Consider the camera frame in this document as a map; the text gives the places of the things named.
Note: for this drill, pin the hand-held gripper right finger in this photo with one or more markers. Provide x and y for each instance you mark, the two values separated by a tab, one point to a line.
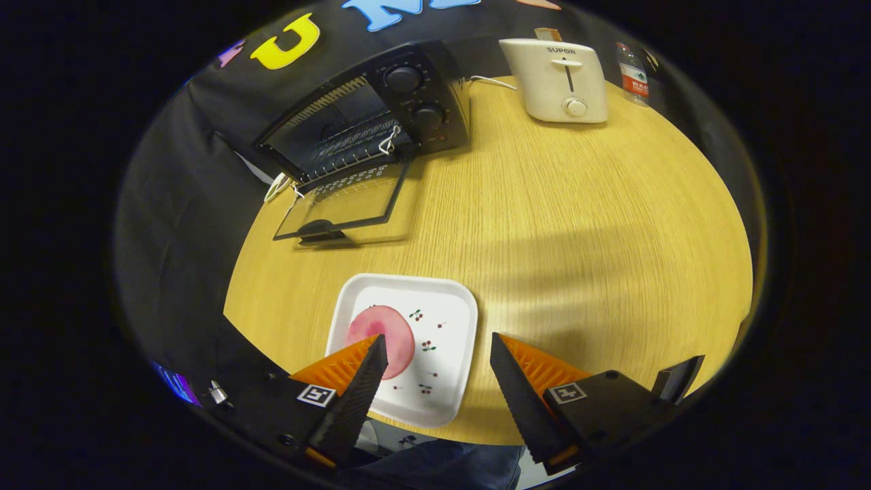
520	401

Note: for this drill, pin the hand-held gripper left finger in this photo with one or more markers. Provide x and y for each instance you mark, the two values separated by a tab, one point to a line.
360	401

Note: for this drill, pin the pink round food slice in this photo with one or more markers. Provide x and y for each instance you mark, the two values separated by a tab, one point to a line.
381	327

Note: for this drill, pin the white square plate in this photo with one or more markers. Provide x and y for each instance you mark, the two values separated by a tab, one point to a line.
442	367

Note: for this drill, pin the black toaster oven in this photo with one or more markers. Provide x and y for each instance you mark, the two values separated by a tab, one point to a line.
435	88

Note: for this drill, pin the white toaster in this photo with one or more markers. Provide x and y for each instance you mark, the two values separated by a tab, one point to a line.
544	88

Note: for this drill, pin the person's blue jeans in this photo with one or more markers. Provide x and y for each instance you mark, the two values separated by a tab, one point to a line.
435	466

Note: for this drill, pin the small silver metal clip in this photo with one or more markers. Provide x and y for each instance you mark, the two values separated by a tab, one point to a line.
216	393

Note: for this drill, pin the blue glowing object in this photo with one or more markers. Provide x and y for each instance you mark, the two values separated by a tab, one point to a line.
177	384

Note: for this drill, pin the clear water bottle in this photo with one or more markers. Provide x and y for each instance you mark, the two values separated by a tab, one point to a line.
633	78

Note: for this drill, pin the brown bread slice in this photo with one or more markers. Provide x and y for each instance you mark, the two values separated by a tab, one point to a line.
548	34

